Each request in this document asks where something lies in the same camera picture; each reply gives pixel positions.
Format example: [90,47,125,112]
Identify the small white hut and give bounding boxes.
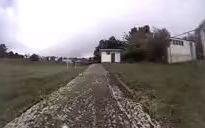
[99,48,124,64]

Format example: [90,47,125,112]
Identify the dark group of trees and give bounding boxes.
[93,35,126,64]

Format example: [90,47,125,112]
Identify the distant low buildings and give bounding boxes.
[39,55,94,66]

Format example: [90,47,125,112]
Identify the grey gravel path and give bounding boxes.
[3,63,161,128]

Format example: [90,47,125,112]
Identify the brownish group of trees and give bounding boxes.
[123,24,172,64]

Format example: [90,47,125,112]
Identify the long white building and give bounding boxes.
[166,37,198,64]

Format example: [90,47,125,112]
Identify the green grass field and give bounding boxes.
[0,58,91,128]
[101,59,205,128]

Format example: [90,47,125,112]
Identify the row of distant trees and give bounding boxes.
[0,43,41,62]

